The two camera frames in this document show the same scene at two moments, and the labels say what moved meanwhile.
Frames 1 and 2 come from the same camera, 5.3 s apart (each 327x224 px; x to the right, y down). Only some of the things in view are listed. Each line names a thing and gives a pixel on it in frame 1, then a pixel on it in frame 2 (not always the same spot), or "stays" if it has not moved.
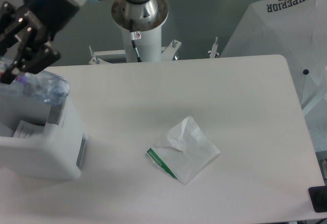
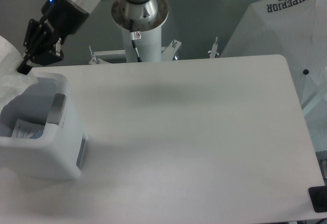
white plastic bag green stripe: (183, 151) → (12, 81)
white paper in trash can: (26, 129) stays
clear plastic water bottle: (41, 86) → (38, 134)
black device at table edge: (318, 196) stays
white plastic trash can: (57, 155) stays
